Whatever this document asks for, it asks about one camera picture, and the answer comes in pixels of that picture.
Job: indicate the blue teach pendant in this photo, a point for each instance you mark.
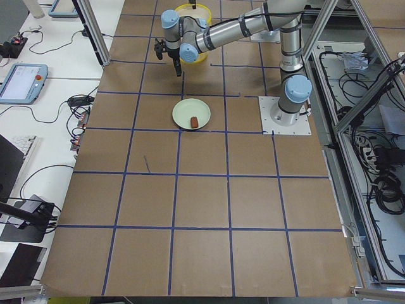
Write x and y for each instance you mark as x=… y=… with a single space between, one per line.
x=23 y=84
x=63 y=9

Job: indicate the light green plate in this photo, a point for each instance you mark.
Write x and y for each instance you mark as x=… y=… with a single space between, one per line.
x=191 y=107

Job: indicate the black laptop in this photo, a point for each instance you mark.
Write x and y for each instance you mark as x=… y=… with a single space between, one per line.
x=11 y=163

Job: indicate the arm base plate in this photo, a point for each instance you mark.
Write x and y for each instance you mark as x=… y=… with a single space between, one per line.
x=276 y=122

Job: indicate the black power adapter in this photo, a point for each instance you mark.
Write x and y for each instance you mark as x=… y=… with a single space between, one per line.
x=80 y=101

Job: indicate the black camera stand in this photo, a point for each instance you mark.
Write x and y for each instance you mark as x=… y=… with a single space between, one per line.
x=32 y=211

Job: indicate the white keyboard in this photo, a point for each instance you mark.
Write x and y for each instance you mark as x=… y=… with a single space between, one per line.
x=26 y=144

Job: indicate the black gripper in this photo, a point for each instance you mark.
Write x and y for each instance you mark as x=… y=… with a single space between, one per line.
x=173 y=54

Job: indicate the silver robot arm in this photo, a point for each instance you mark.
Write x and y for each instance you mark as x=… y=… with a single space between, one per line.
x=186 y=37

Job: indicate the brown bun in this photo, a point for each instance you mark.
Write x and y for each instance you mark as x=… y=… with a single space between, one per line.
x=194 y=123

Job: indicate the aluminium frame post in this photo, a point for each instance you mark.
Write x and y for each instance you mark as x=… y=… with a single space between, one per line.
x=88 y=19

